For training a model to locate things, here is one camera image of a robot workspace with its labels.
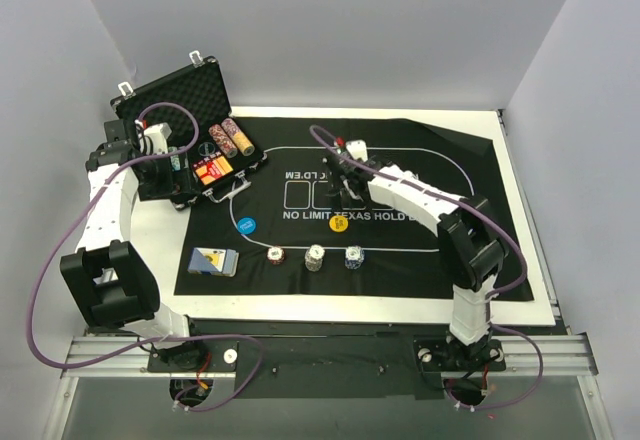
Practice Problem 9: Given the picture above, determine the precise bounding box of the yellow dealer button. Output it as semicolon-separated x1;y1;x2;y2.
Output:
328;215;349;233

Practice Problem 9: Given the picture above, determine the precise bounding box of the red poker chip stack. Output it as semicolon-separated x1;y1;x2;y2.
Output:
266;246;286;265

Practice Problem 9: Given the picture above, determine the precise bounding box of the blue blind button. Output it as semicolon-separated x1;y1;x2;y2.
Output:
236;217;257;236

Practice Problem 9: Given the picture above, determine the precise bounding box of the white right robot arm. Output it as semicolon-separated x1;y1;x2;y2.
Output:
323;141;507;369

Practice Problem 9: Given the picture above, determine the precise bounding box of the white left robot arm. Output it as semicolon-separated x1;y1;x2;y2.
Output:
60;122;206;372

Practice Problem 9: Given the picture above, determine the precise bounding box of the white table board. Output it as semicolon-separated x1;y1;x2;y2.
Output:
131;107;555;326

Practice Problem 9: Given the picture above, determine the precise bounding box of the clear round button in case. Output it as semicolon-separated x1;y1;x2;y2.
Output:
198;142;216;157

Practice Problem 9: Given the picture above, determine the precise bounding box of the red yellow card box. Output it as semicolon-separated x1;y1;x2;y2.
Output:
192;155;234;186

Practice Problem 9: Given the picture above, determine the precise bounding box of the black aluminium poker case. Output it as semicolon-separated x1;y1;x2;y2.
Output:
110;50;266;210

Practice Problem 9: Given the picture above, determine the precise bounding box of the blue poker chip stack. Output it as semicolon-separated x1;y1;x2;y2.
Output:
344;245;364;270

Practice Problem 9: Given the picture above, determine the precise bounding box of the dark red chip roll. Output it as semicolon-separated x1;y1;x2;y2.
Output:
208;124;238;158

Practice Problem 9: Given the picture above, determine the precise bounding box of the grey poker chip stack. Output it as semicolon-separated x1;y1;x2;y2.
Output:
304;244;325;272

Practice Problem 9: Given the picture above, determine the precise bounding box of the black poker felt mat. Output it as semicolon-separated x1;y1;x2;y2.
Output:
175;117;515;299

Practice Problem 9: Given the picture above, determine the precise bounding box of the tan chip roll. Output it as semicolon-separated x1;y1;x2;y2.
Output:
221;118;255;156

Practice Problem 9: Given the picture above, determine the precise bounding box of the blue playing card deck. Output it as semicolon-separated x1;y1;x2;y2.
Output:
187;247;239;277

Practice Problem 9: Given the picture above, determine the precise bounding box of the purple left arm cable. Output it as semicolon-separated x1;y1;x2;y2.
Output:
28;102;265;414

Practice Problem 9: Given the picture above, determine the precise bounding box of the aluminium mounting rail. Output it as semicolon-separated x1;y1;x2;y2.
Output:
62;334;598;379

